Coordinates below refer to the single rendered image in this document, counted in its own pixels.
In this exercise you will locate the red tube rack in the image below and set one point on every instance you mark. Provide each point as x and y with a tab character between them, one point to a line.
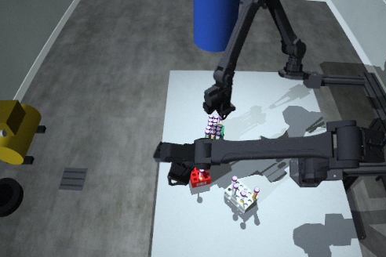
195	176

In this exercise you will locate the orange tube with purple cap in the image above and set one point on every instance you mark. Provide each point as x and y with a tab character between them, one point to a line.
256	191

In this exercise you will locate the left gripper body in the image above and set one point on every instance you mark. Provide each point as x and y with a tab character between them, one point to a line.
184	178

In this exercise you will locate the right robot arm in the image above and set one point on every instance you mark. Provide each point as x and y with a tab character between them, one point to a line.
224	77

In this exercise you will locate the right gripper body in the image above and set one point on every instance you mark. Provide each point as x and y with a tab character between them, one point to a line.
231	107

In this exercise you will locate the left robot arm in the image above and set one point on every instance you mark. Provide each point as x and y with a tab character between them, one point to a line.
316	149

